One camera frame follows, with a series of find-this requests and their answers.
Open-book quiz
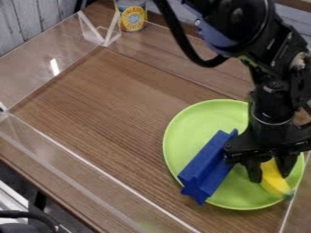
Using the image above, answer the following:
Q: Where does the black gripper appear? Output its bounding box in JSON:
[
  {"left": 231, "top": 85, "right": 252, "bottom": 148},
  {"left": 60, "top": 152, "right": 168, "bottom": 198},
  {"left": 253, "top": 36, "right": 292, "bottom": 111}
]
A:
[{"left": 223, "top": 91, "right": 311, "bottom": 184}]

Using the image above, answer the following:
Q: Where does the yellow toy banana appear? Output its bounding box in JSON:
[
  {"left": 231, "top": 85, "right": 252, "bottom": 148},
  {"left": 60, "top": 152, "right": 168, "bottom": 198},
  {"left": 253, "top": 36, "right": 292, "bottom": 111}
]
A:
[{"left": 260, "top": 158, "right": 293, "bottom": 199}]

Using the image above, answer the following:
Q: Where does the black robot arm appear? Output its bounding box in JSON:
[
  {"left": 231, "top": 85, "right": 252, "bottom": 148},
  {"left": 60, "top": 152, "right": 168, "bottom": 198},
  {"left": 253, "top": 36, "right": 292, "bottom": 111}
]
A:
[{"left": 181, "top": 0, "right": 311, "bottom": 183}]

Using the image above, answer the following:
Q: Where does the green plate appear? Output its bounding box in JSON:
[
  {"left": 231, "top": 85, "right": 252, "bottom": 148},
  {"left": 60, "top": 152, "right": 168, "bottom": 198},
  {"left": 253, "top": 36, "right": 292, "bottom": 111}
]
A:
[{"left": 163, "top": 99, "right": 304, "bottom": 210}]

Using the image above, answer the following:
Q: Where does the blue star-shaped block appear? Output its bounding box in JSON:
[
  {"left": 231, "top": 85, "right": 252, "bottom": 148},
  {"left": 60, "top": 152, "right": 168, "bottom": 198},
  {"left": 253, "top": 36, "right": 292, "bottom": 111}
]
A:
[{"left": 177, "top": 129, "right": 237, "bottom": 205}]

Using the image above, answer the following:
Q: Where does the yellow blue labelled can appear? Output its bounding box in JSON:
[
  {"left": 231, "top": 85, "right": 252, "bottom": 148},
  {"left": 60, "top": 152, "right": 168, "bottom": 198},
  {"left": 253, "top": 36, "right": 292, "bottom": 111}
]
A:
[{"left": 115, "top": 0, "right": 147, "bottom": 32}]

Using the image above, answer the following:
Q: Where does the black cable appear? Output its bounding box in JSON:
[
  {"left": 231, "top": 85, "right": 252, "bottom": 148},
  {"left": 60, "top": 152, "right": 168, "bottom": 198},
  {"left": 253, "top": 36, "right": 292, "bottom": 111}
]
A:
[{"left": 152, "top": 0, "right": 232, "bottom": 68}]

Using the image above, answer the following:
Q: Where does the clear acrylic barrier wall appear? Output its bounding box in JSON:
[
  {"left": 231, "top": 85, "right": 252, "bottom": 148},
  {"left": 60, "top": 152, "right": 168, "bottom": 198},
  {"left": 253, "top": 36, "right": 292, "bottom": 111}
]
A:
[{"left": 0, "top": 5, "right": 311, "bottom": 233}]

